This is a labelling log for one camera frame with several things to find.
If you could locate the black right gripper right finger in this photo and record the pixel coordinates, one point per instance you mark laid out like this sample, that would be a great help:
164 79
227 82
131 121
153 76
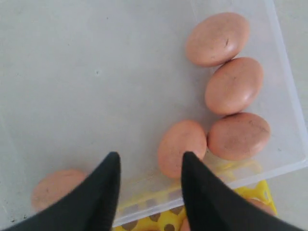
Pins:
212 206

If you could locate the yellow plastic egg tray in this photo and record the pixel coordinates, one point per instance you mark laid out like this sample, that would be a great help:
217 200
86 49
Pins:
162 208

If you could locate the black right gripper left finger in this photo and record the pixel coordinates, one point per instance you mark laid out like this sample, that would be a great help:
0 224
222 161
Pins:
91 206

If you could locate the brown egg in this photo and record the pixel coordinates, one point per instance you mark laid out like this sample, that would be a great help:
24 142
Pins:
185 225
184 136
54 187
217 39
261 205
234 86
239 136

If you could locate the clear plastic bin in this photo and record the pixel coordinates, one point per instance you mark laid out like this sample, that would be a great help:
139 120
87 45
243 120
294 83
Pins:
81 78

